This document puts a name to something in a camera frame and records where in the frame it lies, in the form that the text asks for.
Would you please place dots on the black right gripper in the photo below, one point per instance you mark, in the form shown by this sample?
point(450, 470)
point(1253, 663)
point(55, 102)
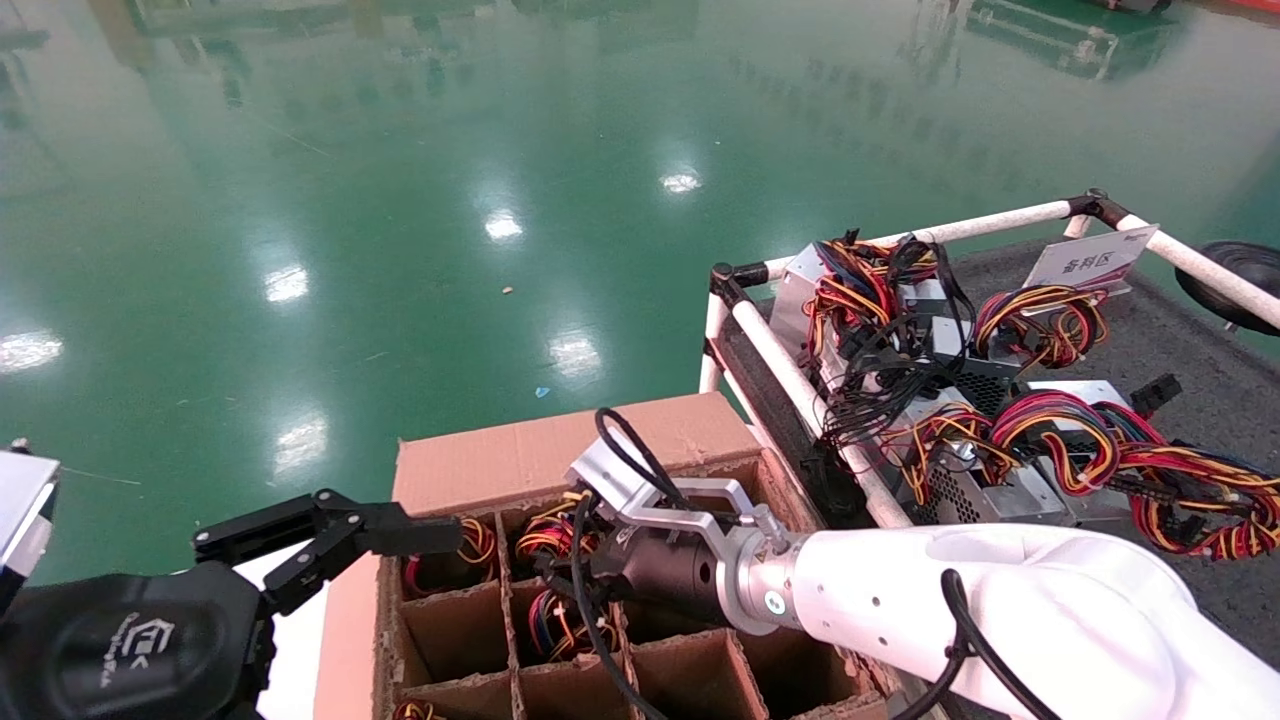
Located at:
point(665, 575)

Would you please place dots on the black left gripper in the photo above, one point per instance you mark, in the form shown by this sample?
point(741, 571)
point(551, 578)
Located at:
point(130, 650)

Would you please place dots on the cardboard box with dividers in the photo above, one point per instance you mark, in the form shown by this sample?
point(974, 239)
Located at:
point(480, 460)

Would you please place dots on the white flat panel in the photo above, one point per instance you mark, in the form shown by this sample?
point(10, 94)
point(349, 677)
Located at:
point(300, 660)

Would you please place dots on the silver power supply perforated side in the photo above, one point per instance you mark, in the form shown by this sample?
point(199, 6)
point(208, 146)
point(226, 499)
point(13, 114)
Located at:
point(955, 490)

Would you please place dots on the power supply black mesh side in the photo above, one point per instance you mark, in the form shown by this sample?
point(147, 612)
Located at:
point(985, 385)

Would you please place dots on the flat silver power supply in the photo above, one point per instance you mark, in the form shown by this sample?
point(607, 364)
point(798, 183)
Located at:
point(1080, 391)

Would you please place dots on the white printed sign card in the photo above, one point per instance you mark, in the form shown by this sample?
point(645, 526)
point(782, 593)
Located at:
point(1090, 262)

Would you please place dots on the black rubber wheel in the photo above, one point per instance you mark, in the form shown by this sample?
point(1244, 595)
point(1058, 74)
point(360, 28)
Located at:
point(1235, 280)

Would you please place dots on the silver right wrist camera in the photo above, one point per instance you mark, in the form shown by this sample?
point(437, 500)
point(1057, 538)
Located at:
point(605, 475)

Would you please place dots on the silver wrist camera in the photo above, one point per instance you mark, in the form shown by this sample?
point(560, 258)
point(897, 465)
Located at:
point(605, 475)
point(25, 510)

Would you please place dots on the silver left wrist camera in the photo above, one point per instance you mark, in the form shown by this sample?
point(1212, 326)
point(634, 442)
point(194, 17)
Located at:
point(25, 510)

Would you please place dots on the white pipe table frame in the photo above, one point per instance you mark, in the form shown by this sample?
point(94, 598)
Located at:
point(780, 350)

